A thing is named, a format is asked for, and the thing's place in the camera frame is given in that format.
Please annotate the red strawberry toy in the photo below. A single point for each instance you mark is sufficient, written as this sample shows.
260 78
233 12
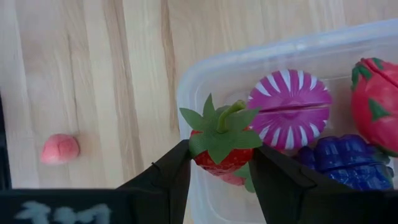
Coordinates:
224 137

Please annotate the purple grapes toy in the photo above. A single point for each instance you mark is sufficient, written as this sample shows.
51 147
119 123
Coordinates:
345 155

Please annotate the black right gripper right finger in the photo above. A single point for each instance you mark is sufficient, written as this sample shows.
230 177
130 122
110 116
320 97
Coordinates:
295 199

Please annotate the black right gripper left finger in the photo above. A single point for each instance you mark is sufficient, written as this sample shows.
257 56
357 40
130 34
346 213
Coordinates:
168 186

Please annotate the purple white onion toy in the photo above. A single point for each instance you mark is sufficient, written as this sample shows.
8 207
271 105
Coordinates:
289 109

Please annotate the clear plastic tupperware container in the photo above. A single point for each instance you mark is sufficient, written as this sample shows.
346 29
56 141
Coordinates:
224 71

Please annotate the pink peach toy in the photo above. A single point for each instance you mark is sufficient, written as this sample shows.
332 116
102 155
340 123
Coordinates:
59 149

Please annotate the pink dragon fruit toy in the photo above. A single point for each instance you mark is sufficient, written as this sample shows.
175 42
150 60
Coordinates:
376 105

